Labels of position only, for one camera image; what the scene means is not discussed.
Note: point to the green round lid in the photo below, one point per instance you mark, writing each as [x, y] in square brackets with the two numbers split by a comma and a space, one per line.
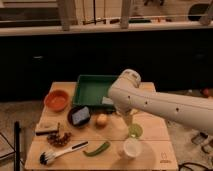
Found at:
[135, 130]

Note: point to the wooden block with black handle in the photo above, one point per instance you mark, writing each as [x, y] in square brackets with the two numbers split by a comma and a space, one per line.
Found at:
[46, 128]

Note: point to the green plastic tray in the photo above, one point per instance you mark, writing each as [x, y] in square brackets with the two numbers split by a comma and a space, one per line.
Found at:
[91, 89]

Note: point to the green chili pepper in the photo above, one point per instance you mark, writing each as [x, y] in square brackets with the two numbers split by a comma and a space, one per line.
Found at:
[99, 150]

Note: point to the spice jars rack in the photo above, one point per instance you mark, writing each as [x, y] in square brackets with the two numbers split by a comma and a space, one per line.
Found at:
[200, 139]

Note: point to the orange bowl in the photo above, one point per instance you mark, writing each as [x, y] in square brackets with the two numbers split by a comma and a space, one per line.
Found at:
[56, 100]

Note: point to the black stand left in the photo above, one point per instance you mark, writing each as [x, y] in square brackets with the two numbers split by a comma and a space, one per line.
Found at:
[17, 146]

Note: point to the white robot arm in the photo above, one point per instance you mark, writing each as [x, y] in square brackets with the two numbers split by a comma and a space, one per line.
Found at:
[194, 112]

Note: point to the blue sponge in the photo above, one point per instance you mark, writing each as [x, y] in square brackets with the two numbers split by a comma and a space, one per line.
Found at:
[81, 116]

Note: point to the white paper cup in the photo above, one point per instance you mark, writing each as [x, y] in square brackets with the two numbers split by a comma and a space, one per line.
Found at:
[131, 148]

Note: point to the white dish brush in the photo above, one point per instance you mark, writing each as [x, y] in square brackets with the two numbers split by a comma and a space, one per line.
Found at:
[48, 157]

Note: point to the grey cloth in tray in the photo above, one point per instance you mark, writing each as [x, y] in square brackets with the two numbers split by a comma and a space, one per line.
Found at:
[107, 101]

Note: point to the dark bowl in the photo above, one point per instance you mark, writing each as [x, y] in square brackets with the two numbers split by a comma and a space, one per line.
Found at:
[69, 117]

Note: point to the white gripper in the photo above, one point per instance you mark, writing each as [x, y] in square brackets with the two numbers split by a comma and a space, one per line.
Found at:
[128, 118]

